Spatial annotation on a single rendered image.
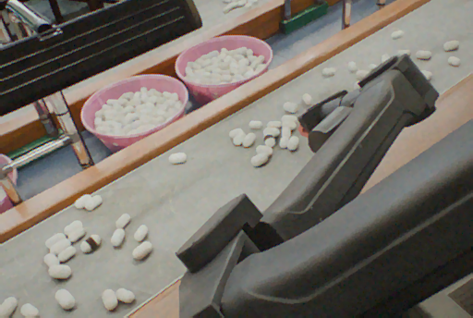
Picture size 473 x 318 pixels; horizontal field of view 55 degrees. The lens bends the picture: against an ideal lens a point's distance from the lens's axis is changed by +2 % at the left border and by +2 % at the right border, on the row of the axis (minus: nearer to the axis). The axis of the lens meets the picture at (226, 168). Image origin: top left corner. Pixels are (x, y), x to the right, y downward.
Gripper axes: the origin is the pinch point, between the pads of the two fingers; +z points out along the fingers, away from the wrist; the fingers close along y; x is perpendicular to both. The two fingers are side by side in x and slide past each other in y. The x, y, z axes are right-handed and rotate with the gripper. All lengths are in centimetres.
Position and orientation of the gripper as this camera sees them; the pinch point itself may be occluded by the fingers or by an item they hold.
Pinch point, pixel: (303, 130)
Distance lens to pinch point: 81.8
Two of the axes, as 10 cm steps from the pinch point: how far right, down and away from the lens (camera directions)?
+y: -7.9, 4.8, -3.8
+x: 4.8, 8.7, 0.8
